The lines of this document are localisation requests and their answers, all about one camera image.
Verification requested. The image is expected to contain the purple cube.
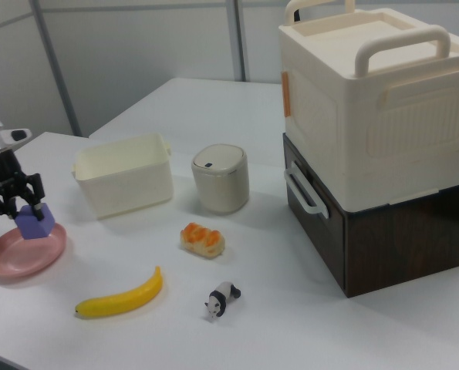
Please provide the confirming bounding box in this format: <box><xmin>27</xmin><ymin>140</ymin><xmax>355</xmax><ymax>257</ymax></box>
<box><xmin>15</xmin><ymin>203</ymin><xmax>56</xmax><ymax>241</ymax></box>

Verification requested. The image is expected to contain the yellow toy banana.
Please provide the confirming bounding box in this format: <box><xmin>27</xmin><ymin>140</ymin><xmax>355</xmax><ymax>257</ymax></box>
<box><xmin>74</xmin><ymin>265</ymin><xmax>164</xmax><ymax>320</ymax></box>

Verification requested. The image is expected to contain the small cream trash can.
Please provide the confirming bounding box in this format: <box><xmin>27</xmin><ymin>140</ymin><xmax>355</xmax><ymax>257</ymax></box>
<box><xmin>191</xmin><ymin>143</ymin><xmax>250</xmax><ymax>214</ymax></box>

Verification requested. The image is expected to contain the toy bread with orange topping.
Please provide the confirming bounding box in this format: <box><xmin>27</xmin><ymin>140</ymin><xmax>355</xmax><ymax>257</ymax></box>
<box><xmin>180</xmin><ymin>222</ymin><xmax>226</xmax><ymax>257</ymax></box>

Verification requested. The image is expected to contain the cream carry handle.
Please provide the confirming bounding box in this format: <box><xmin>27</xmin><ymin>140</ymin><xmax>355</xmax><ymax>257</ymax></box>
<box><xmin>284</xmin><ymin>0</ymin><xmax>356</xmax><ymax>26</ymax></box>
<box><xmin>354</xmin><ymin>25</ymin><xmax>452</xmax><ymax>78</ymax></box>

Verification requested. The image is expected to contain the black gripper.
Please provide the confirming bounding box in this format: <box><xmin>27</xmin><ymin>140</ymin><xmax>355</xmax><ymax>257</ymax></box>
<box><xmin>0</xmin><ymin>149</ymin><xmax>46</xmax><ymax>222</ymax></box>

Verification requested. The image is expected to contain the dark brown drawer cabinet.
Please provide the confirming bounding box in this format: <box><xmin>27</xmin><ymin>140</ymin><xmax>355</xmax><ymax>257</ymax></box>
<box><xmin>282</xmin><ymin>133</ymin><xmax>459</xmax><ymax>299</ymax></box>

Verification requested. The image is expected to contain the orange door handle strip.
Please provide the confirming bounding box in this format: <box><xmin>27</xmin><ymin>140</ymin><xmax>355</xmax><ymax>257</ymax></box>
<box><xmin>282</xmin><ymin>71</ymin><xmax>292</xmax><ymax>118</ymax></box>

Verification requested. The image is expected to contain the toy panda figure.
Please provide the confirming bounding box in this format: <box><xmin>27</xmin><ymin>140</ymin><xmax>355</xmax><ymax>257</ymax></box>
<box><xmin>204</xmin><ymin>281</ymin><xmax>241</xmax><ymax>319</ymax></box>

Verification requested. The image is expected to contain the white drawer handle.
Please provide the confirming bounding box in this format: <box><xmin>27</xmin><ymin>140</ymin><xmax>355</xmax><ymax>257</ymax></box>
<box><xmin>283</xmin><ymin>160</ymin><xmax>329</xmax><ymax>219</ymax></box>

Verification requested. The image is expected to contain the white rectangular plastic bin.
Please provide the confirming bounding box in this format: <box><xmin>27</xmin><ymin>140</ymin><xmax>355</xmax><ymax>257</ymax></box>
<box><xmin>71</xmin><ymin>133</ymin><xmax>175</xmax><ymax>220</ymax></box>

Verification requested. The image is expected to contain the cream plastic cabinet box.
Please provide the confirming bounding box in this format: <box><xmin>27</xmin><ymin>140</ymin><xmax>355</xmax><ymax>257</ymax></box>
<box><xmin>278</xmin><ymin>0</ymin><xmax>459</xmax><ymax>212</ymax></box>

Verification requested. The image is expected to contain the pink plate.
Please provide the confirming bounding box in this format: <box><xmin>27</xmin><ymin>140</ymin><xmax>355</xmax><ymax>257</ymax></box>
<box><xmin>0</xmin><ymin>222</ymin><xmax>68</xmax><ymax>278</ymax></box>

